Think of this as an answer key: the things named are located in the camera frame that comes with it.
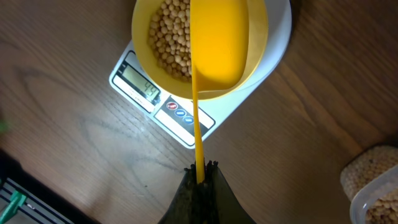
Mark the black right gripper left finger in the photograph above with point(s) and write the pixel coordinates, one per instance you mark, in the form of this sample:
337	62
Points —
183	205

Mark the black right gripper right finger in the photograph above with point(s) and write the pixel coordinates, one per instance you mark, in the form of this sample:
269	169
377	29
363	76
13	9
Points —
223	202

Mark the yellow plastic measuring scoop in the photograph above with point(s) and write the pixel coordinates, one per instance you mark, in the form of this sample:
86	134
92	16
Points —
219	36

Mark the white digital kitchen scale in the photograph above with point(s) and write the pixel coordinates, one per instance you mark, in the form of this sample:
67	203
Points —
173	113

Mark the soybeans in yellow bowl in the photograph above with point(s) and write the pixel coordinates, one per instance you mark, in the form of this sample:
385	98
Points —
169	38

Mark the yellow plastic bowl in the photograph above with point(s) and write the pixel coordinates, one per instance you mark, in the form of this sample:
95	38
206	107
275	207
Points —
142	16

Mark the clear plastic bean container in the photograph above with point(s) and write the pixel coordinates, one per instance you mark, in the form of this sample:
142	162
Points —
373	193

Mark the pile of soybeans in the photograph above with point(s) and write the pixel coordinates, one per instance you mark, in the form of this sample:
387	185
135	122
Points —
363	171

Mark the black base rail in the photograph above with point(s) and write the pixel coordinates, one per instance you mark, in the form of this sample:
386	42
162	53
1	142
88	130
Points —
24	198

